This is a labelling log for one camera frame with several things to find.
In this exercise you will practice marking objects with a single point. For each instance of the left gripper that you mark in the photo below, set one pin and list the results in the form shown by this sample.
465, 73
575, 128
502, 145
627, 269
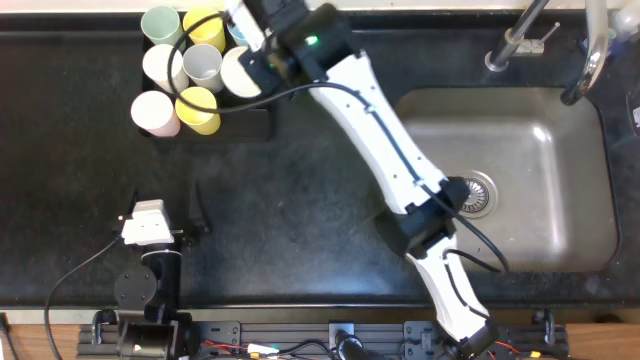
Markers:
182, 236

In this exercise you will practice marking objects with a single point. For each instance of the pink cup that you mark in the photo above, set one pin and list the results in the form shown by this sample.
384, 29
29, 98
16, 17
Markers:
155, 114

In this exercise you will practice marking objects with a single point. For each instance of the yellow cup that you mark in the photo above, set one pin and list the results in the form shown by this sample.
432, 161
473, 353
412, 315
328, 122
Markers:
210, 37
198, 110

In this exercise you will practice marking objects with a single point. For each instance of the white cup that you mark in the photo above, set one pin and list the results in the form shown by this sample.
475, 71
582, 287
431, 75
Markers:
235, 75
157, 65

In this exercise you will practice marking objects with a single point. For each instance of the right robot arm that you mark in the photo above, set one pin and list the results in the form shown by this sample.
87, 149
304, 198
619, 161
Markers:
375, 130

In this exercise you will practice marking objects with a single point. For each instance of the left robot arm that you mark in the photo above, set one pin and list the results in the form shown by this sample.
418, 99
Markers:
150, 290

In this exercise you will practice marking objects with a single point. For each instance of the black tray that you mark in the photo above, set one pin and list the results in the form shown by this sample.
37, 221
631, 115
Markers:
250, 127

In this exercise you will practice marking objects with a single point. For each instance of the grey cup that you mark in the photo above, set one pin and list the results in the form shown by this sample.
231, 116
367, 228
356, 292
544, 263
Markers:
203, 65

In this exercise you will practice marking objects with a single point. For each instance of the green cup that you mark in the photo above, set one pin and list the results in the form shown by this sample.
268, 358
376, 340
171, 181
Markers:
160, 25

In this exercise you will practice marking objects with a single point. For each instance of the light blue cup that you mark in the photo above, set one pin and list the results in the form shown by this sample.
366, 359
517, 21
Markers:
236, 36

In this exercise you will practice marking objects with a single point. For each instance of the steel sink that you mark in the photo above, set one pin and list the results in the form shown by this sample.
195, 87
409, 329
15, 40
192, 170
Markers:
550, 175

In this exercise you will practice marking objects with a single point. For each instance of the steel tap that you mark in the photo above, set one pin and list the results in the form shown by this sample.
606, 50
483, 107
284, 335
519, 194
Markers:
597, 50

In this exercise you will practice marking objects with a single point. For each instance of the blue soap bottle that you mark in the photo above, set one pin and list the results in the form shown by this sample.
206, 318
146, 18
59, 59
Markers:
626, 20

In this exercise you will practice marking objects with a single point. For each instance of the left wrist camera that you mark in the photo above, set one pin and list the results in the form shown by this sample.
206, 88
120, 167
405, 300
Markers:
147, 222

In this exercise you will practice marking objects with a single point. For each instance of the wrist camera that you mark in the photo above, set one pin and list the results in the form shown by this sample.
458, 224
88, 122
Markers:
245, 25
147, 222

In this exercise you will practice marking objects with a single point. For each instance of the mounting rail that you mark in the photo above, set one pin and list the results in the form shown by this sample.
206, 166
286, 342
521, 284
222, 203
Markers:
300, 335

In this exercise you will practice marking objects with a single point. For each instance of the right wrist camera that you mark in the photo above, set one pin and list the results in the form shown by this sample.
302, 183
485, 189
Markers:
245, 25

